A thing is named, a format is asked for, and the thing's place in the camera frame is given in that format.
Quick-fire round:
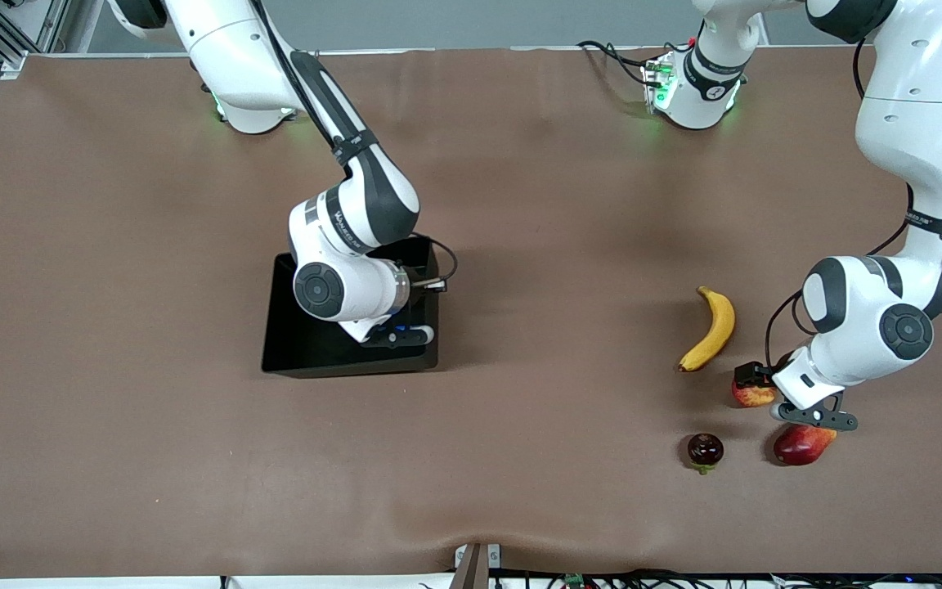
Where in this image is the red yellow apple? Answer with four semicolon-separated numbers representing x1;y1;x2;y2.
731;379;777;408

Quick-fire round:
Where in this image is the yellow banana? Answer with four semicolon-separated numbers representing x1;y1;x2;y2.
678;286;737;374

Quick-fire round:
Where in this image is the black plastic box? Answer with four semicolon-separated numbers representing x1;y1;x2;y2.
262;236;441;379

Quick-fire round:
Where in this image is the red yellow mango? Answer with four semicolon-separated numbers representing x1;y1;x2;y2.
772;424;838;467

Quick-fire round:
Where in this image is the dark purple mangosteen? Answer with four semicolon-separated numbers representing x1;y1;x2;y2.
687;434;725;475

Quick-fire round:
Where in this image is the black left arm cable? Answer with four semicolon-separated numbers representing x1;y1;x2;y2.
764;37;942;365

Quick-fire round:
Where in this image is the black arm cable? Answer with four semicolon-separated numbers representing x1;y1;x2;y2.
764;37;942;365
250;0;458;292

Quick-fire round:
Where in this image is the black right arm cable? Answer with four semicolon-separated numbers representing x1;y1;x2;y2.
250;0;458;292

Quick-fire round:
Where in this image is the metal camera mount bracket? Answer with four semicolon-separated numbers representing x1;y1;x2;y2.
453;542;503;589

